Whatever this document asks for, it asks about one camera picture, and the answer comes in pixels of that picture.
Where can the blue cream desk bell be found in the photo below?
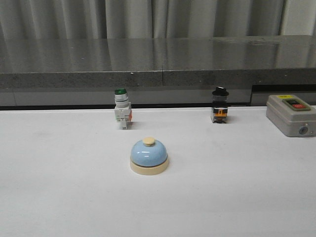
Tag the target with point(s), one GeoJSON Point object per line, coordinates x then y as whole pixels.
{"type": "Point", "coordinates": [149, 157]}

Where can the grey stone counter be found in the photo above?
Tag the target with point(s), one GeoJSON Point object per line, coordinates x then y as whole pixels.
{"type": "Point", "coordinates": [83, 73]}

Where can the grey push-button control box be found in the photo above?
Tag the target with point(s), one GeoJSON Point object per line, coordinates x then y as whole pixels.
{"type": "Point", "coordinates": [291, 115]}

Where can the grey curtain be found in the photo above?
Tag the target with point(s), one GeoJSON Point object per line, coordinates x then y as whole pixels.
{"type": "Point", "coordinates": [137, 19]}

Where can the green pushbutton switch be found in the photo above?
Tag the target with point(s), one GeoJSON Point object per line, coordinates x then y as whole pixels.
{"type": "Point", "coordinates": [123, 111]}

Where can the black rotary selector switch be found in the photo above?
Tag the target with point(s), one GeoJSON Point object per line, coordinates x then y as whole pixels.
{"type": "Point", "coordinates": [219, 105]}

